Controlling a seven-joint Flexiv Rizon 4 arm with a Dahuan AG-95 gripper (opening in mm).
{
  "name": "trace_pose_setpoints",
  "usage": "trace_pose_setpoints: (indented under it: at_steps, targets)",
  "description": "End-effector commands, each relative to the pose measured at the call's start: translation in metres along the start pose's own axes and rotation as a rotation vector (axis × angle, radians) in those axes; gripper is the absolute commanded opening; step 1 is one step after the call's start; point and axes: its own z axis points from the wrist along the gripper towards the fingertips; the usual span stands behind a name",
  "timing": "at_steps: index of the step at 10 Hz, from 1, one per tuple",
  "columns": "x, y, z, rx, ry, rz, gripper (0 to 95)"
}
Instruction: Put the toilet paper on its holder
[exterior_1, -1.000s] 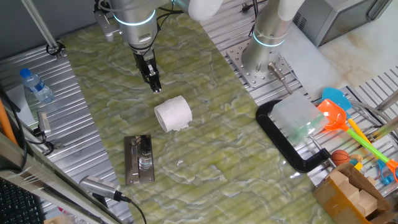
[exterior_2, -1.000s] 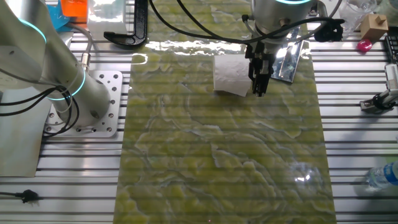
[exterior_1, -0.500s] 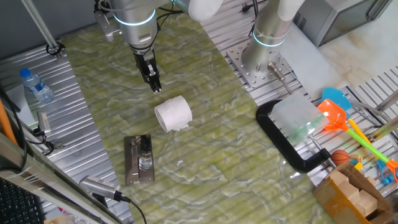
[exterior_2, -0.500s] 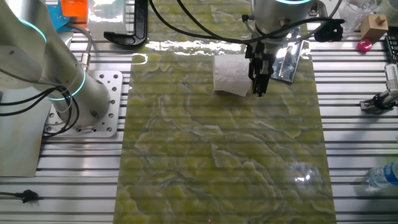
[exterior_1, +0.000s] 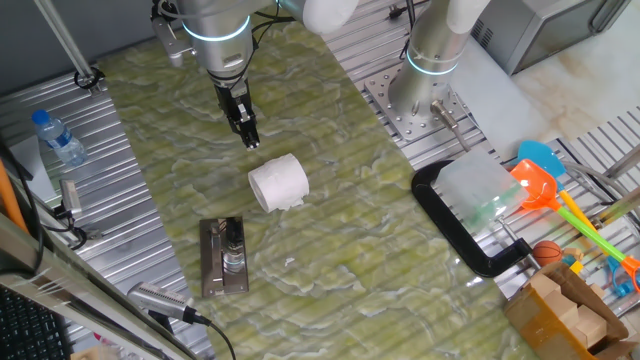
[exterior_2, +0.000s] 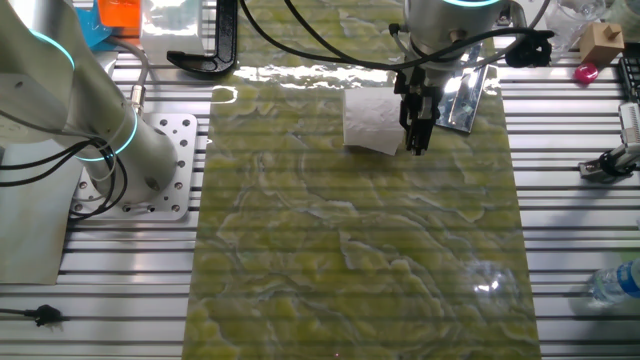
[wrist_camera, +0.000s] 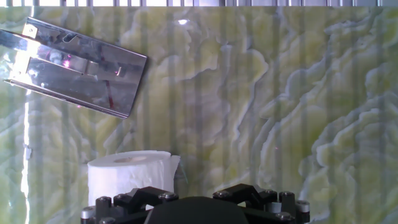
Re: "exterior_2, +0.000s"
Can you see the chrome toilet paper holder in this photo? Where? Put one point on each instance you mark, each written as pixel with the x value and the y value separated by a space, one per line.
pixel 465 100

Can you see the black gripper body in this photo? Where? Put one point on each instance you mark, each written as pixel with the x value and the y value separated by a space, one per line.
pixel 417 82

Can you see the black C-clamp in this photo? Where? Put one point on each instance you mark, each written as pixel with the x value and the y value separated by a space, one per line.
pixel 225 35

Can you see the translucent plastic box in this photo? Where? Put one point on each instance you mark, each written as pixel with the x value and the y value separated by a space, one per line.
pixel 170 30

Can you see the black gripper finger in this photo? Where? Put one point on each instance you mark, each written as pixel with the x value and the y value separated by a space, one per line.
pixel 421 135
pixel 406 112

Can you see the clear water bottle blue label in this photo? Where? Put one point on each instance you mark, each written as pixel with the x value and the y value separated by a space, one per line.
pixel 612 285

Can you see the small silver clamp bracket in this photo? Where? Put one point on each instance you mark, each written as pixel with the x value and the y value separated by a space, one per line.
pixel 607 165

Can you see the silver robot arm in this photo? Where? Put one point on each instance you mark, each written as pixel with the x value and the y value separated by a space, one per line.
pixel 75 100

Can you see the small pink toy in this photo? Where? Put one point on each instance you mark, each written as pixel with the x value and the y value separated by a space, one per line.
pixel 586 73

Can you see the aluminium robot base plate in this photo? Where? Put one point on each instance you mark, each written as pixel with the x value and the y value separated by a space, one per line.
pixel 176 130

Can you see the clear glass mug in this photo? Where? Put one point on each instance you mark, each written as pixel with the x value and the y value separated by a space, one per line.
pixel 565 20

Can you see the black power plug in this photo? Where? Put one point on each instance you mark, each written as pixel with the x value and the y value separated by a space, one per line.
pixel 47 315

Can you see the wooden block with peg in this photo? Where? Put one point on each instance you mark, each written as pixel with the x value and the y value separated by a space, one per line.
pixel 600 45

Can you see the green marble pattern mat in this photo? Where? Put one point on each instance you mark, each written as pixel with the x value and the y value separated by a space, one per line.
pixel 325 250

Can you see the gray paper sheet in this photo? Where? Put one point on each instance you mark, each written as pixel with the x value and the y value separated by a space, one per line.
pixel 30 225

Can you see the white toilet paper roll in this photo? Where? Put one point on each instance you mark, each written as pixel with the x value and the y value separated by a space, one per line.
pixel 370 120

